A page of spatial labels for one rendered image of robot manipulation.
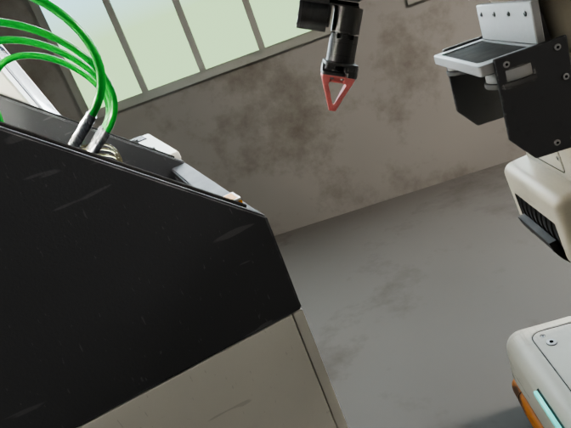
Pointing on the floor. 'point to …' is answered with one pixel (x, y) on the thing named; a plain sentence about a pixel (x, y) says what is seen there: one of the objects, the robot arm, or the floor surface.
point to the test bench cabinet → (241, 387)
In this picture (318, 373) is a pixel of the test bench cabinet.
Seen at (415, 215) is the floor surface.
